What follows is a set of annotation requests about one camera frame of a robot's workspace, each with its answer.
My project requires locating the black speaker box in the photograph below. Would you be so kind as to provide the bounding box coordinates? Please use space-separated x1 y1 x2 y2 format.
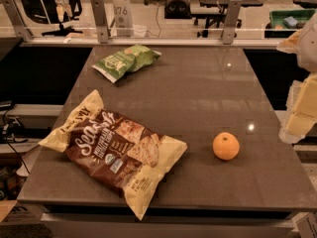
164 0 191 19

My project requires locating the right metal bracket post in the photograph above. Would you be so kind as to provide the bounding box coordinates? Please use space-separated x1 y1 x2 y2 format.
222 0 243 45

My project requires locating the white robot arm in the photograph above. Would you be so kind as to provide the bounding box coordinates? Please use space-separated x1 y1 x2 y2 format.
276 13 317 144

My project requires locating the black cable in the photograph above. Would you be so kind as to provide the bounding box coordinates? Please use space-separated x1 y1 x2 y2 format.
0 107 32 176

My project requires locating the cardboard box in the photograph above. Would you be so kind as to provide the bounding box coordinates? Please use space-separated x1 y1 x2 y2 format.
0 200 42 225

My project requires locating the orange fruit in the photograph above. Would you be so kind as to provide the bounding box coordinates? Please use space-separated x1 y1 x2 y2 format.
212 132 240 161

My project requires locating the metal bracket post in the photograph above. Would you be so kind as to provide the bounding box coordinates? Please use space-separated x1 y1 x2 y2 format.
222 0 243 45
0 0 33 42
91 0 110 44

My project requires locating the black tripod stand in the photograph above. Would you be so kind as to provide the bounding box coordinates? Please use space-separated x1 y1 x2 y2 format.
21 0 82 36

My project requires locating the brown multigrain chip bag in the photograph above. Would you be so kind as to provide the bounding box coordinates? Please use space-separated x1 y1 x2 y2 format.
40 90 187 219

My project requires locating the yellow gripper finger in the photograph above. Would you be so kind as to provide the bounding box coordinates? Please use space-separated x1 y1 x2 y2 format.
279 72 317 144

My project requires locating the white numbered pillar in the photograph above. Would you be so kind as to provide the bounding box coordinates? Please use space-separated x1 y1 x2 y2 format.
112 0 134 37

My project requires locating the green plastic bin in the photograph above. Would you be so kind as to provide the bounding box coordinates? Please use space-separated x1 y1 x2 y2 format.
264 9 316 38

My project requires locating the middle metal bracket post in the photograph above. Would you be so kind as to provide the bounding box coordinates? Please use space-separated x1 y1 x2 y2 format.
91 0 110 44

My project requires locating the left metal bracket post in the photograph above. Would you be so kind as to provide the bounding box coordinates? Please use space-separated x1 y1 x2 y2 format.
0 0 33 42

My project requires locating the green jalapeno chip bag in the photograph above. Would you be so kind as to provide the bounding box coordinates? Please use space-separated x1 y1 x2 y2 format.
92 45 161 83

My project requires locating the black background desk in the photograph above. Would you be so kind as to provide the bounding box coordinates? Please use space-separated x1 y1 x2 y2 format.
191 0 264 38

